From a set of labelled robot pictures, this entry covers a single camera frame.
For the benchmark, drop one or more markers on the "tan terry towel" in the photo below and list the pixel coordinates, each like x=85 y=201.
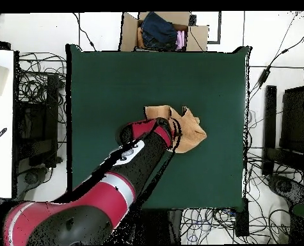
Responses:
x=192 y=128

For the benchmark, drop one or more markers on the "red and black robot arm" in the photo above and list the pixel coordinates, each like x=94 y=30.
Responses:
x=103 y=200

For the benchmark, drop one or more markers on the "dark green table cloth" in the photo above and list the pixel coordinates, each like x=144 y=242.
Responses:
x=110 y=89

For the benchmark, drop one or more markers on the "folded tan garment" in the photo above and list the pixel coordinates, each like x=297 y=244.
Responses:
x=140 y=38

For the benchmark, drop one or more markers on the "pink garment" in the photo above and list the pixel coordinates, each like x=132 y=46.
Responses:
x=180 y=39

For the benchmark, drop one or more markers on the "black metal rack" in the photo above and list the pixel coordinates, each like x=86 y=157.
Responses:
x=51 y=115

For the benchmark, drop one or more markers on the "brown cardboard box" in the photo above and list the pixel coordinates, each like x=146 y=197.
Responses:
x=128 y=36

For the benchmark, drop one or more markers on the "blue denim jeans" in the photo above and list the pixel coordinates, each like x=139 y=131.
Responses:
x=159 y=30

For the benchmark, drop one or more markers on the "narrow black panel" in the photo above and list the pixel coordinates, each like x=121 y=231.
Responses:
x=270 y=123

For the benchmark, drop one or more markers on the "small black block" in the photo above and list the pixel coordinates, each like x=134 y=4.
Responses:
x=192 y=20

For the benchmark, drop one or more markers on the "black power strip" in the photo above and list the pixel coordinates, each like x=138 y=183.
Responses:
x=242 y=220

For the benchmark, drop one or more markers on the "black power adapter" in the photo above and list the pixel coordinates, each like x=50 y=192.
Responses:
x=264 y=77

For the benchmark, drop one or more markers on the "wide black panel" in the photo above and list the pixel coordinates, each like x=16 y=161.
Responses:
x=293 y=120

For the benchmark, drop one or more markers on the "white table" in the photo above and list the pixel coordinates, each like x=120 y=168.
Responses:
x=0 y=166

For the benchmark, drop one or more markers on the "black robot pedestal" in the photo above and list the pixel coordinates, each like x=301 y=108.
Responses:
x=162 y=226

